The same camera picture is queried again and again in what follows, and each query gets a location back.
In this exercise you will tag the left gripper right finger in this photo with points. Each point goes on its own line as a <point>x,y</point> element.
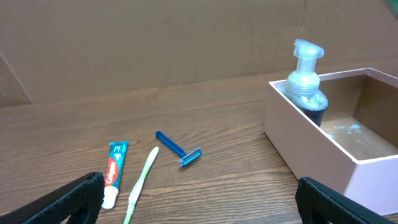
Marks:
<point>319,204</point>

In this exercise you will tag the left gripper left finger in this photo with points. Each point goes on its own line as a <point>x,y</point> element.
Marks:
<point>79,202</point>

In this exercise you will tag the green white toothbrush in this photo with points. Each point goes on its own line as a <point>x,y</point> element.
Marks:
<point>137,189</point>

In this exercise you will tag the Colgate toothpaste tube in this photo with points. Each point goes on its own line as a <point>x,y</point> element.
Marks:
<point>117,155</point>

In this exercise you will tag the clear foam soap pump bottle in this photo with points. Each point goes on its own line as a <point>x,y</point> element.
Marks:
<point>302,87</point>

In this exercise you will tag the blue disposable razor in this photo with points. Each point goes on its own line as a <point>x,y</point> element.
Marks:
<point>185,158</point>

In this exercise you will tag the white open cardboard box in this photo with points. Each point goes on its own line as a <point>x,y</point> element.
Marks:
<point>354,150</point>

